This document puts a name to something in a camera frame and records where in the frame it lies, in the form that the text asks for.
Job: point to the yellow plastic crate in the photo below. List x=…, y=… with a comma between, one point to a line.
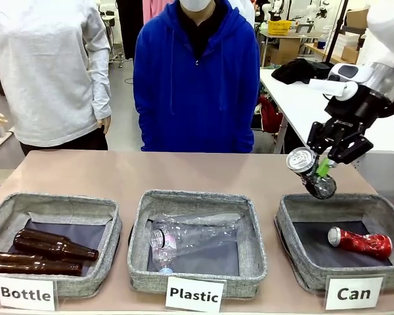
x=279, y=28

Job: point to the small cardboard box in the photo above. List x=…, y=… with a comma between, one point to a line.
x=356, y=19

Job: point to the grey sweatshirt person's left hand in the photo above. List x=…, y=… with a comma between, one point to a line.
x=105, y=124

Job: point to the white face mask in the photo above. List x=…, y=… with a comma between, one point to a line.
x=195, y=4

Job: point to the person in grey sweatshirt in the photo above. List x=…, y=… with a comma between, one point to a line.
x=46, y=82

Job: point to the white Bottle label sign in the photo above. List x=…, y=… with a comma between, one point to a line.
x=25, y=293

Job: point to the red bag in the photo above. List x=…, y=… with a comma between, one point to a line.
x=269, y=115

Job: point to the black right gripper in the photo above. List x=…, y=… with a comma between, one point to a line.
x=358, y=108

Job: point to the large crushed clear plastic bottle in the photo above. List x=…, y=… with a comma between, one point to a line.
x=213, y=229

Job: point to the black slanted pole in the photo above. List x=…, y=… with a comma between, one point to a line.
x=335, y=31

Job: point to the black soda can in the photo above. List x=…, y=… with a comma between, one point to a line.
x=302, y=162

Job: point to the large cardboard box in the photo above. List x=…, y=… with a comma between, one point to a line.
x=285, y=52

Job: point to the brown glass bottle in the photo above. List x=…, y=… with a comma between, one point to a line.
x=52, y=244
x=29, y=264

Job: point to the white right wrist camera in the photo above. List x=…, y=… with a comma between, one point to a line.
x=328, y=87

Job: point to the white side table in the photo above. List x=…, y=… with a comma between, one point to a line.
x=292, y=101

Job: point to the person in blue hoodie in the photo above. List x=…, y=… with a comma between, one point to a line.
x=197, y=98

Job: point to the white Can label sign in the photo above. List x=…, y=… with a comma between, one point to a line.
x=354, y=293

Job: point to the crushed red soda can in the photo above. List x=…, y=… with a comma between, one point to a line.
x=361, y=243

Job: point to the white Plastic label sign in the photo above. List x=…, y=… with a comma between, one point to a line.
x=194, y=294

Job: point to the black cloth bundle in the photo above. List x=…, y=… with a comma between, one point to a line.
x=295, y=72

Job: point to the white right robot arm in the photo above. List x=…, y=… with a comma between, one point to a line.
x=387, y=29

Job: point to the grey fabric basket labelled Can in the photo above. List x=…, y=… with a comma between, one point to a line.
x=315, y=272

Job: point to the grey fabric basket labelled Plastic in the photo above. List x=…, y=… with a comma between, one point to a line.
x=197, y=201

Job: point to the grey fabric basket labelled Bottle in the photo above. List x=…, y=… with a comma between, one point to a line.
x=111, y=216

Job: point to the clear bottle with blue cap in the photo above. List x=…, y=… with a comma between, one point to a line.
x=165, y=262

